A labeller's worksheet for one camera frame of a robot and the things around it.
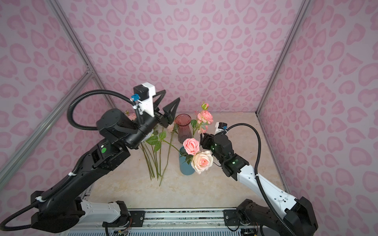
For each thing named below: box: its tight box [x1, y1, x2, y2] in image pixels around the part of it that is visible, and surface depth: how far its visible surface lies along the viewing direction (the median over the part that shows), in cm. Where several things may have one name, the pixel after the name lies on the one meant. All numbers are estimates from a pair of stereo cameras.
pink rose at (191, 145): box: [183, 137, 200, 156], surface depth 51 cm
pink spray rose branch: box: [190, 102, 214, 139], surface depth 65 cm
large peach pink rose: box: [190, 150, 214, 175], surface depth 49 cm
